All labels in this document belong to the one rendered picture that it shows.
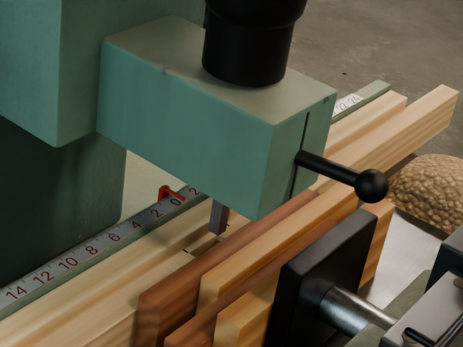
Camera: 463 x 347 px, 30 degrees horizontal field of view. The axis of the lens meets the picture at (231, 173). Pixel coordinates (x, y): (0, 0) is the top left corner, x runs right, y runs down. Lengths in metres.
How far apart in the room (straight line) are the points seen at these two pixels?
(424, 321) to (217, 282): 0.13
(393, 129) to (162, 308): 0.33
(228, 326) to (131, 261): 0.09
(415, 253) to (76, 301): 0.29
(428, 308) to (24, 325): 0.23
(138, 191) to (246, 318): 0.40
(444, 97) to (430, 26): 2.83
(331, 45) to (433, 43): 0.44
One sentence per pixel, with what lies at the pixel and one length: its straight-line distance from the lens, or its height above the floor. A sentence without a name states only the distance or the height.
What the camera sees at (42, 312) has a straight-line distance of 0.52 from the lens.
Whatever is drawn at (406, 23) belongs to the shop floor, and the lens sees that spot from 3.66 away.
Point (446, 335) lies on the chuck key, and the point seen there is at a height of 1.01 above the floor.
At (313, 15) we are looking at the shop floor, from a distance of 3.54.
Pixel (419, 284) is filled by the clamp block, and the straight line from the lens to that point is 0.57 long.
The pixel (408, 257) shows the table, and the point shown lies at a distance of 0.70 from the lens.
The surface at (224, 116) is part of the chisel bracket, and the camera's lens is 0.50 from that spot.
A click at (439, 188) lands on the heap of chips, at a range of 0.74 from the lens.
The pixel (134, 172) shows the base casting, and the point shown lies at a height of 0.80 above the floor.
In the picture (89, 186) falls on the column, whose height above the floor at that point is 0.86.
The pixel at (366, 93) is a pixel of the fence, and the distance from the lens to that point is 0.80.
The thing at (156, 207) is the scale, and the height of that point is 0.96.
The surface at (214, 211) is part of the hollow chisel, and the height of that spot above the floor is 0.97.
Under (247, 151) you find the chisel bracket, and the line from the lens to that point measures 0.50.
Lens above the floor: 1.30
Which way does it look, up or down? 33 degrees down
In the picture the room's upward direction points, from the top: 9 degrees clockwise
